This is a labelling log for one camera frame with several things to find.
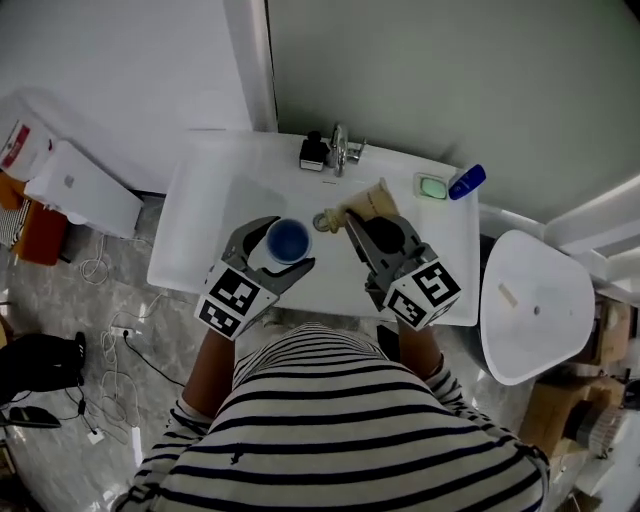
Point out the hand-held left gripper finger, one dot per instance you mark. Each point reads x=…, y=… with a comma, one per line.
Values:
x=292, y=278
x=240, y=240

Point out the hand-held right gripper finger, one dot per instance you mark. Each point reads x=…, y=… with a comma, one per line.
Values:
x=407, y=235
x=362, y=237

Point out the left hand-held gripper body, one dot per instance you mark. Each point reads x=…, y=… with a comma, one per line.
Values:
x=231, y=295

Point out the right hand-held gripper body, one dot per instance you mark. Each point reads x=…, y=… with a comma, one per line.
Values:
x=425, y=290

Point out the blue cup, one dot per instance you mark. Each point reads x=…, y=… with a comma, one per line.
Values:
x=287, y=240

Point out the person's left forearm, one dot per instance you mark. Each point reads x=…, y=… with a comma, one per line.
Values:
x=207, y=375

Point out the person's right forearm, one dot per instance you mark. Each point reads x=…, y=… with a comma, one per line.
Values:
x=417, y=350

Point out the metal sink drain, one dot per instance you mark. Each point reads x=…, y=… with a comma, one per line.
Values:
x=318, y=222

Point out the white sink counter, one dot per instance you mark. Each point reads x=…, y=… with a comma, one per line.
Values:
x=210, y=200

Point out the green soap bar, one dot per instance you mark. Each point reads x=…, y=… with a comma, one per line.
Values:
x=433, y=187

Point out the blue bottle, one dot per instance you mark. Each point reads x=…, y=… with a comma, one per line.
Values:
x=467, y=181

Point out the chrome faucet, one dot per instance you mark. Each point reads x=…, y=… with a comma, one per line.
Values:
x=340, y=145

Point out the black bottle on white base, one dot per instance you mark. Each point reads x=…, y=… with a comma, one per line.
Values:
x=312, y=150

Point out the white toilet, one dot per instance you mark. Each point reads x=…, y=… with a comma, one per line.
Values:
x=535, y=310

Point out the white power strip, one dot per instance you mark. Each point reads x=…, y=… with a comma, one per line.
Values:
x=123, y=331

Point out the white appliance box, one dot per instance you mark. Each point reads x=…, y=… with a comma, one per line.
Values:
x=90, y=195

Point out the striped shirt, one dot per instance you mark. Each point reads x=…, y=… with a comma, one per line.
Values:
x=350, y=440

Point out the cardboard box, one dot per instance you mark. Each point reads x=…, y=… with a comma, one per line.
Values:
x=555, y=415
x=612, y=332

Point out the white plug adapter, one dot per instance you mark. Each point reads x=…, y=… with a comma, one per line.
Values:
x=96, y=436

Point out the white machine with red label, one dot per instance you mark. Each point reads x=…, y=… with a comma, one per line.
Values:
x=25, y=130

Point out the white door frame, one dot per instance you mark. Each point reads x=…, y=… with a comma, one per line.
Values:
x=255, y=60

